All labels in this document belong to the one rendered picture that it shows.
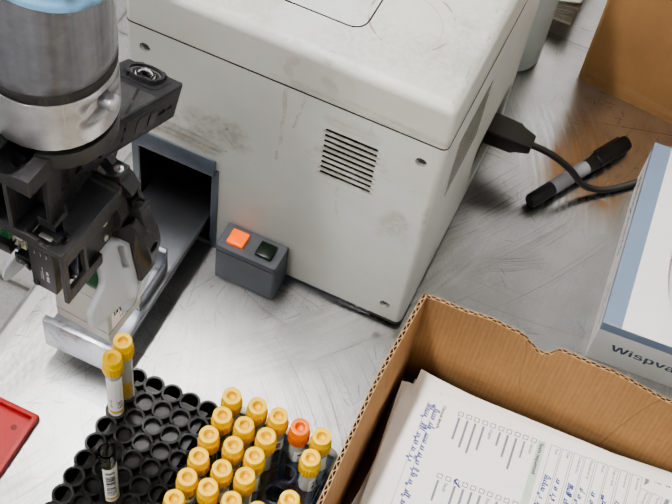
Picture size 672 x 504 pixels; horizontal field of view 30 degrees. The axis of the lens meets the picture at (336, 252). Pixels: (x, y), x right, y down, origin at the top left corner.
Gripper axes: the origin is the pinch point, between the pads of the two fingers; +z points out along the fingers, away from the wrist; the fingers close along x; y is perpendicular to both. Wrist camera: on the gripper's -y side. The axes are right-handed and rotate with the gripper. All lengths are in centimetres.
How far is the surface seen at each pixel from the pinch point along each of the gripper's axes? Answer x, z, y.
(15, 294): -55, 110, -45
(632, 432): 39.1, 13.4, -17.0
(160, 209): -6.6, 18.1, -18.0
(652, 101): 28, 20, -59
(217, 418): 10.8, 10.3, 0.7
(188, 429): 7.0, 19.6, -1.2
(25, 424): -5.4, 21.8, 4.5
